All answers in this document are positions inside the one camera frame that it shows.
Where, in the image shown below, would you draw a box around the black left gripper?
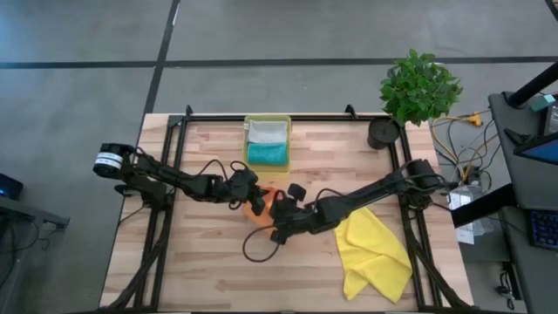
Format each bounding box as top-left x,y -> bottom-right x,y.
215,167 -> 268,217

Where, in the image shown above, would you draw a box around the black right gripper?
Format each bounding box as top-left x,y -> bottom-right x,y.
269,198 -> 319,246

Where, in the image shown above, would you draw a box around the orange microfiber towel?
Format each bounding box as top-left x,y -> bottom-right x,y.
242,186 -> 284,236

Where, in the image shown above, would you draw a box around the teal microfiber towel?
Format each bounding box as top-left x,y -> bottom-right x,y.
246,141 -> 289,167

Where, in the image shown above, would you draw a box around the grey microfiber towel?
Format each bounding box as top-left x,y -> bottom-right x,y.
247,119 -> 289,145

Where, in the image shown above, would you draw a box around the yellow microfiber towel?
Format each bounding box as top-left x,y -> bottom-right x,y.
334,206 -> 413,304

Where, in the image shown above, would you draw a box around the yellow translucent plastic bin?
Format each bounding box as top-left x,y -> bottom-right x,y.
242,113 -> 292,178

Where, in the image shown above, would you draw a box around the white paper sheets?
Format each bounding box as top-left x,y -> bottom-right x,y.
447,187 -> 477,245

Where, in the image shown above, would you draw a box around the green plant in black pot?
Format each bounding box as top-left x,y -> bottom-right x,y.
367,48 -> 463,151

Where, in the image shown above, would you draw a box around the dark grey side desk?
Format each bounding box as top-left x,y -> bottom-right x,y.
0,195 -> 71,230

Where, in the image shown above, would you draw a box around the dark device with blue light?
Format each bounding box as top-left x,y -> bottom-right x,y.
0,173 -> 24,201

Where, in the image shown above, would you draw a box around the black keyboard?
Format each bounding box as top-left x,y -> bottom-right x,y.
527,208 -> 558,250

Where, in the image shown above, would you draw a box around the laptop with blue screen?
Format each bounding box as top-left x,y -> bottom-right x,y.
513,132 -> 558,167

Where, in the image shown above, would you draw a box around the black round pole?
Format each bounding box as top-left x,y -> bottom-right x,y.
505,60 -> 558,109

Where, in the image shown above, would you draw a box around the small teal box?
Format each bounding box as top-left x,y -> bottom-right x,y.
529,93 -> 557,113

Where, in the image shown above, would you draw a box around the black aluminium table frame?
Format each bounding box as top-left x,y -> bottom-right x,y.
99,104 -> 476,313

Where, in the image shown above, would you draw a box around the yellow power cable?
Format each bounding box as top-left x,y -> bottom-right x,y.
430,111 -> 499,182

